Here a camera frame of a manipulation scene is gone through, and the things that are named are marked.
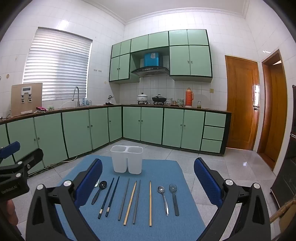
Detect brown cardboard board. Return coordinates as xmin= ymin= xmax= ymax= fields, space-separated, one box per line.
xmin=11 ymin=83 xmax=43 ymax=116

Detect dark blue chopstick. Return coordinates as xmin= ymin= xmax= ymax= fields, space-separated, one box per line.
xmin=106 ymin=176 xmax=120 ymax=217
xmin=98 ymin=177 xmax=115 ymax=219

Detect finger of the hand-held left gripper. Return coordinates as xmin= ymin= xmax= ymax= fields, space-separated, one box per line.
xmin=14 ymin=148 xmax=44 ymax=177
xmin=0 ymin=142 xmax=20 ymax=161

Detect black range hood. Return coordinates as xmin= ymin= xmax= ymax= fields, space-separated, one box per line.
xmin=131 ymin=66 xmax=170 ymax=77

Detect silver metal spoon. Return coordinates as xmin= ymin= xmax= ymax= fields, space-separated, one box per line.
xmin=158 ymin=186 xmax=170 ymax=216

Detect green lower kitchen cabinets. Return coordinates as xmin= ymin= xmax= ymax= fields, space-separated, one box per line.
xmin=0 ymin=105 xmax=232 ymax=176

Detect blue table mat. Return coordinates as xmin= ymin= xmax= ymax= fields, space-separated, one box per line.
xmin=55 ymin=155 xmax=206 ymax=241

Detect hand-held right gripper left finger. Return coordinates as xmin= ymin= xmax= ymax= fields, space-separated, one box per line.
xmin=25 ymin=159 xmax=103 ymax=241

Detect dark furniture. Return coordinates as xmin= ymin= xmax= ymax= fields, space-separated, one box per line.
xmin=270 ymin=85 xmax=296 ymax=204

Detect white floor cable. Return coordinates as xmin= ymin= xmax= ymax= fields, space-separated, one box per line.
xmin=30 ymin=155 xmax=78 ymax=174

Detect white plastic utensil holder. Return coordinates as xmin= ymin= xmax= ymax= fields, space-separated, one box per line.
xmin=110 ymin=145 xmax=144 ymax=175

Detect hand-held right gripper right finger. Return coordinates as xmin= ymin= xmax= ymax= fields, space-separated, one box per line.
xmin=194 ymin=158 xmax=271 ymax=241

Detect grey chopstick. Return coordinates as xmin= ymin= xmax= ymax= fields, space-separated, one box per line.
xmin=118 ymin=178 xmax=130 ymax=220
xmin=132 ymin=180 xmax=141 ymax=224

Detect green drawer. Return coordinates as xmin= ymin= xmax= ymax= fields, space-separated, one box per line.
xmin=203 ymin=126 xmax=225 ymax=141
xmin=205 ymin=112 xmax=226 ymax=127
xmin=201 ymin=138 xmax=223 ymax=153

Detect black plastic spoon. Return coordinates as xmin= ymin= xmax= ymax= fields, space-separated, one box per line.
xmin=91 ymin=181 xmax=107 ymax=205

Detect person's left hand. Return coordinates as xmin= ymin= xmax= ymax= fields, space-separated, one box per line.
xmin=4 ymin=201 xmax=19 ymax=225

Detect cardboard box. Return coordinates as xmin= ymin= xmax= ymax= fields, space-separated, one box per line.
xmin=279 ymin=209 xmax=296 ymax=234

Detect white window blind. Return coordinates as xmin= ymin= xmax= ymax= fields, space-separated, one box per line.
xmin=22 ymin=27 xmax=93 ymax=100

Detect orange thermos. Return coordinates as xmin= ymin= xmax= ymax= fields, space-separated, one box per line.
xmin=185 ymin=88 xmax=194 ymax=107

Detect wooden stick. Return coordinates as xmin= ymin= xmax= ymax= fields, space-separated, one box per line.
xmin=269 ymin=202 xmax=296 ymax=222

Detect green upper wall cabinets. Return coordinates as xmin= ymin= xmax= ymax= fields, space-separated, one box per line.
xmin=109 ymin=29 xmax=213 ymax=84

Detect black wok with lid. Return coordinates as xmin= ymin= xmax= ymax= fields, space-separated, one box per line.
xmin=152 ymin=94 xmax=166 ymax=105

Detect steel kitchen faucet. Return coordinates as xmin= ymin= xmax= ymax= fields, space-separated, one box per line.
xmin=71 ymin=86 xmax=80 ymax=107

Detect dark grey spoon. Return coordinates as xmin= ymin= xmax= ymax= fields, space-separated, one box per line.
xmin=169 ymin=184 xmax=180 ymax=217

